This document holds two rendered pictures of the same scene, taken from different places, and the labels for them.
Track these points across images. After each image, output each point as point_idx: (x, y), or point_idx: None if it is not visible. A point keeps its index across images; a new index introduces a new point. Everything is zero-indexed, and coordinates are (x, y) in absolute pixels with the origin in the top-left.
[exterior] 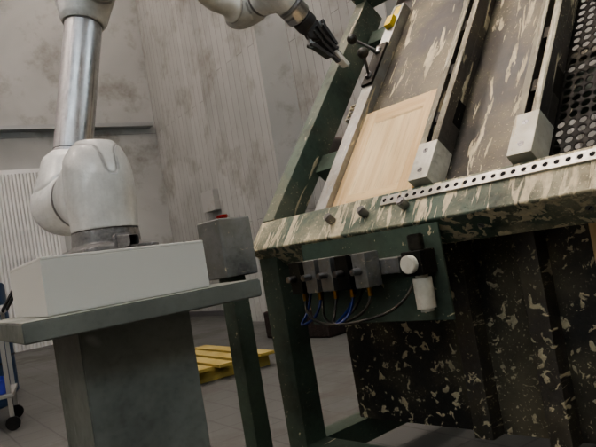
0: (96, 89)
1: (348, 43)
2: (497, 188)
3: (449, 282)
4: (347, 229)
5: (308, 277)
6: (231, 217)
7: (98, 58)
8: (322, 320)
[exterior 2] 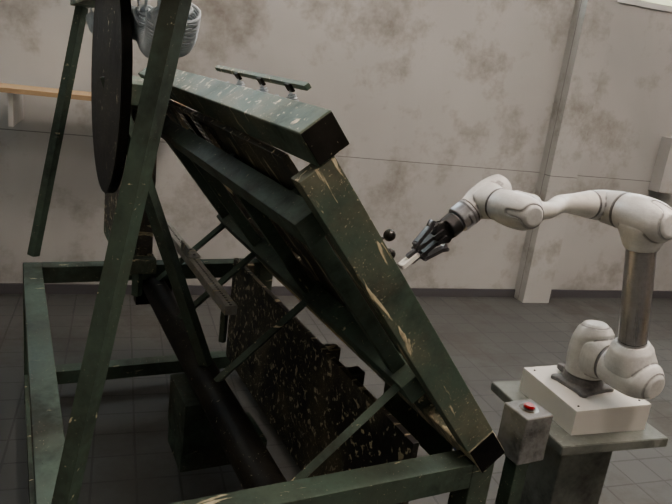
0: (621, 295)
1: (393, 239)
2: None
3: (384, 387)
4: None
5: None
6: (519, 400)
7: (623, 273)
8: None
